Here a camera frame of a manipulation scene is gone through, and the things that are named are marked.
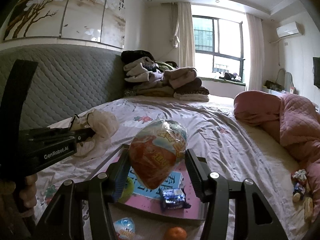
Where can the orange mandarin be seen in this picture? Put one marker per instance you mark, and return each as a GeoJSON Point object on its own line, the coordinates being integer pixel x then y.
{"type": "Point", "coordinates": [175, 233]}

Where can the window with dark frame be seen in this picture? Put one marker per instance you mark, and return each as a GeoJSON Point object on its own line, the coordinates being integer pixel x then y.
{"type": "Point", "coordinates": [219, 46]}

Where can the surprise egg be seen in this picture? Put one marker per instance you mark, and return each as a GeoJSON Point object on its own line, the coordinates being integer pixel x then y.
{"type": "Point", "coordinates": [125, 228]}
{"type": "Point", "coordinates": [156, 150]}

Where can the beige curtain right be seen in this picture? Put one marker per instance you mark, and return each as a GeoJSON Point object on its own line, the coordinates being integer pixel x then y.
{"type": "Point", "coordinates": [257, 52]}

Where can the wall mounted television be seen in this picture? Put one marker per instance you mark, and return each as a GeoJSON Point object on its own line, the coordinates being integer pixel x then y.
{"type": "Point", "coordinates": [316, 71]}

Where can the small toys on bed edge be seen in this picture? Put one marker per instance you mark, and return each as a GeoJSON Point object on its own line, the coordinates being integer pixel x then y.
{"type": "Point", "coordinates": [302, 192]}

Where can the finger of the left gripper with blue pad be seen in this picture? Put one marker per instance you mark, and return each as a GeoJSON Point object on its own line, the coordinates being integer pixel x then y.
{"type": "Point", "coordinates": [81, 135]}

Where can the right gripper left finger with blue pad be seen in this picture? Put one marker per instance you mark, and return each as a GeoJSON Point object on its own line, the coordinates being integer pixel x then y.
{"type": "Point", "coordinates": [117, 175]}

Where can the beige curtain left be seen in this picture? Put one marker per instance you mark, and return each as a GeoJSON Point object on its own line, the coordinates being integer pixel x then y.
{"type": "Point", "coordinates": [182, 37]}

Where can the strawberry print bed sheet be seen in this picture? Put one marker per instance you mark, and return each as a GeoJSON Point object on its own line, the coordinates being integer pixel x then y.
{"type": "Point", "coordinates": [234, 150]}

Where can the white air conditioner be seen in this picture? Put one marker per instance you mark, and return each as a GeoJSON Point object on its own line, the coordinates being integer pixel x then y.
{"type": "Point", "coordinates": [289, 29]}

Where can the pile of folded clothes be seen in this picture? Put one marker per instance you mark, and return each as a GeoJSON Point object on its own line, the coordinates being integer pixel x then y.
{"type": "Point", "coordinates": [145, 76]}

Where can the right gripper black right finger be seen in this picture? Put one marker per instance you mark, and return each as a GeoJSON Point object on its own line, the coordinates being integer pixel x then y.
{"type": "Point", "coordinates": [199, 173]}

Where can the person's hand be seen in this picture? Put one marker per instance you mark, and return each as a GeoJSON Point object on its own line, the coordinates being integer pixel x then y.
{"type": "Point", "coordinates": [26, 188]}

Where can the beige curtain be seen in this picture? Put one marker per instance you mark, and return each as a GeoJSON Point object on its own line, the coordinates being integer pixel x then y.
{"type": "Point", "coordinates": [182, 37]}
{"type": "Point", "coordinates": [257, 52]}

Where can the blue snack packet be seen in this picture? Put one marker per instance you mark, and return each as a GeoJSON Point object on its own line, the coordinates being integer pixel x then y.
{"type": "Point", "coordinates": [173, 199]}

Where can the grey quilted headboard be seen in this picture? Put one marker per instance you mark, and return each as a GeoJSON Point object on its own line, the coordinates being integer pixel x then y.
{"type": "Point", "coordinates": [69, 79]}

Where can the white plush toy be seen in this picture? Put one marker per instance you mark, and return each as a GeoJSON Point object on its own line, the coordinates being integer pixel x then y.
{"type": "Point", "coordinates": [104, 124]}

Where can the clothes on window sill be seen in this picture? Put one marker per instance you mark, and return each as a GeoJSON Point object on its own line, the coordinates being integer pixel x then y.
{"type": "Point", "coordinates": [234, 77]}

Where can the floral wall painting panels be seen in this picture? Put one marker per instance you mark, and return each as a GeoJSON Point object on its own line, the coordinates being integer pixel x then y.
{"type": "Point", "coordinates": [101, 21]}

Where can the pink quilted blanket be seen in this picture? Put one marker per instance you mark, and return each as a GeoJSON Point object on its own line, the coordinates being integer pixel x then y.
{"type": "Point", "coordinates": [293, 122]}

